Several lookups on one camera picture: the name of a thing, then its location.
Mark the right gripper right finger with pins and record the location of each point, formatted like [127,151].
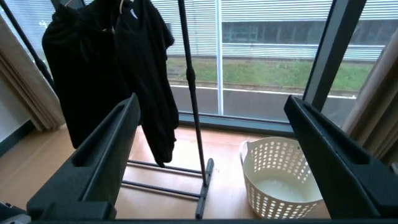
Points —
[342,174]

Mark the white laundry basket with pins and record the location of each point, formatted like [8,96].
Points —
[252,174]

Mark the window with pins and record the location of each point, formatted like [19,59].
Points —
[329,56]

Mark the black garment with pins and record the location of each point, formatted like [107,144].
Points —
[149,77]

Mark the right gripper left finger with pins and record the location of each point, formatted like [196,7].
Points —
[99,165]

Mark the black shorts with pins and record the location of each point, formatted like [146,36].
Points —
[84,77]

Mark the black clothes rack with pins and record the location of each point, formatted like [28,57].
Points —
[191,77]

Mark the beige curtain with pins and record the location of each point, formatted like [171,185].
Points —
[25,93]
[373,118]

